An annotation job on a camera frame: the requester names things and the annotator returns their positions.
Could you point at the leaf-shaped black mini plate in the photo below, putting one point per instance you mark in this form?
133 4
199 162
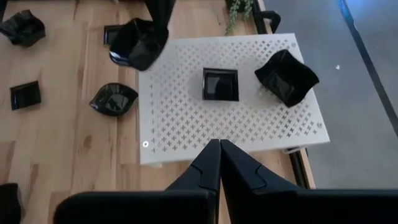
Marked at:
9 205
113 99

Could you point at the wavy black mini plate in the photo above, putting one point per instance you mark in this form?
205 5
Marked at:
140 46
286 79
23 29

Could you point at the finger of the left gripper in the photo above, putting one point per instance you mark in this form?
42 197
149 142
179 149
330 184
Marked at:
154 12
168 14

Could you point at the potted green succulent plant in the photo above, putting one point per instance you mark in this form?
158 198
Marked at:
236 12

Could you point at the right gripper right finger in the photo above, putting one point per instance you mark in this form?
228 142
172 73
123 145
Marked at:
264 205

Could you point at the square black mini plate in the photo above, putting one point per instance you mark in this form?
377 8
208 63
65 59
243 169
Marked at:
220 85
109 34
25 96

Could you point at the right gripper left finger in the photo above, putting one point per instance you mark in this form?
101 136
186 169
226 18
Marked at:
186 205

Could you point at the white perforated shelf riser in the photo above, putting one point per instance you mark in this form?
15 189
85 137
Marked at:
186 124

